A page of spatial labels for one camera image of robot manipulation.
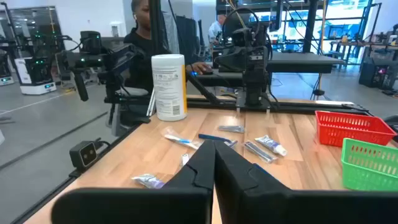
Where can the green plastic basket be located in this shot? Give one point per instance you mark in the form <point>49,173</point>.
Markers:
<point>367,177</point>

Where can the black upright frame post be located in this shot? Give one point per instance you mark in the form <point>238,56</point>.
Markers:
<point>310,28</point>
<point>155,28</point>

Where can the bagged blue white toothbrush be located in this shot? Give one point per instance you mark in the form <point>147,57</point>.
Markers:
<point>183,141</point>

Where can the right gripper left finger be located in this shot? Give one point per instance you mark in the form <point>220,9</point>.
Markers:
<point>174,205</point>

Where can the red plastic basket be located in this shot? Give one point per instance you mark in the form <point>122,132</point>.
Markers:
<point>342,137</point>

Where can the dark blue razor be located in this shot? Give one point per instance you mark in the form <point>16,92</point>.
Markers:
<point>211,137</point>

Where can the small white toothpaste tube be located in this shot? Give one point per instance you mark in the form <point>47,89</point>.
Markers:
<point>147,181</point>
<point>270,144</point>

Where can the black aluminium table frame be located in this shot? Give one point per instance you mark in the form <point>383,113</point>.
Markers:
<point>295,107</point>

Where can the black computer tower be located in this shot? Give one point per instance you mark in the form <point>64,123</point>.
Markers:
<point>376,71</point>

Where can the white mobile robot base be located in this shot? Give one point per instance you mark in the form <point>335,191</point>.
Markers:
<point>4,71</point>
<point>34,74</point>

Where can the black background robot arm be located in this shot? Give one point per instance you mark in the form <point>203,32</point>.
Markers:
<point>93,59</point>

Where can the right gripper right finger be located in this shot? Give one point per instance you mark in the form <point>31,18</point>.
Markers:
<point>264,205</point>

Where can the grey office chair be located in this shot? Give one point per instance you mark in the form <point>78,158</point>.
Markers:
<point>130,105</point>

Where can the black computer mouse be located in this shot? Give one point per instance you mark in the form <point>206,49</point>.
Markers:
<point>207,72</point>

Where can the black office desk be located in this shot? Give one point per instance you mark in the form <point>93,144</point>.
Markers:
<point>224,80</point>
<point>304,62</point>

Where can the person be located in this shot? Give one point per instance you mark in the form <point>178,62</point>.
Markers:
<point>140,62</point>
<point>215,31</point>

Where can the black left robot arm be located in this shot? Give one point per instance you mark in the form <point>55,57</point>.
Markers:
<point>253,90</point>

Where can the small black camera box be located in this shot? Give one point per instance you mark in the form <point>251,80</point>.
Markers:
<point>83,154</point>

